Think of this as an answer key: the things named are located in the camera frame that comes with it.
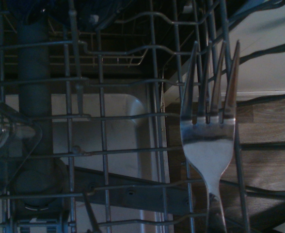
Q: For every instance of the dark blue mug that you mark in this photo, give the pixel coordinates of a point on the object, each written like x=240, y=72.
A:
x=60, y=12

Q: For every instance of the steel dishwasher door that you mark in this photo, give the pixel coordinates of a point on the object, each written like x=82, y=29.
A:
x=123, y=106

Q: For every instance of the clear glass in rack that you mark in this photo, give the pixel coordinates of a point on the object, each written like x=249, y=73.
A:
x=2, y=136

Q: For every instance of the silver metal fork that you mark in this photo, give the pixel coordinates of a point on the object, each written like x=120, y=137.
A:
x=208, y=155

